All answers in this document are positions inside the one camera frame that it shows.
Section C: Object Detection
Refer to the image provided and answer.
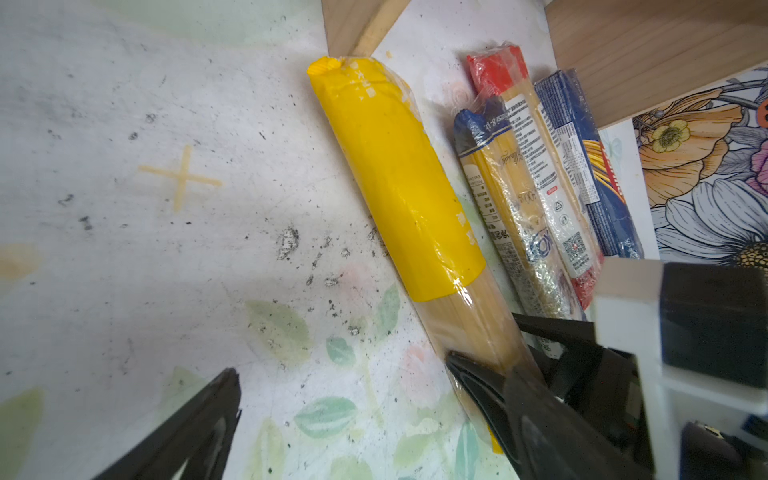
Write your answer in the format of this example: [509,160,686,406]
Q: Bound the wooden two-tier shelf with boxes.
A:
[321,1,767,126]

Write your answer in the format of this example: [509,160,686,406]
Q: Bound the blue Barilla spaghetti box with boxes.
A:
[534,69,644,259]

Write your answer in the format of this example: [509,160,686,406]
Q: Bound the blue gold spaghetti bag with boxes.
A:
[452,95,586,361]

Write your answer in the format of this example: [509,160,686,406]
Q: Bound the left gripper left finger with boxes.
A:
[96,368,242,479]

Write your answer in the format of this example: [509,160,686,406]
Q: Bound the red clear spaghetti bag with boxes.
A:
[467,44,603,309]

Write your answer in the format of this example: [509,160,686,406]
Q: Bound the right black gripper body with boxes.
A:
[567,258,767,479]

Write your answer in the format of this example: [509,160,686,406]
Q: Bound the yellow spaghetti bag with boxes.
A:
[307,57,536,374]

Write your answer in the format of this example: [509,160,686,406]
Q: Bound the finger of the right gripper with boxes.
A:
[515,314,600,366]
[446,351,519,462]

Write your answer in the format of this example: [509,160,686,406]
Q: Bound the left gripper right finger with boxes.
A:
[503,367,653,479]

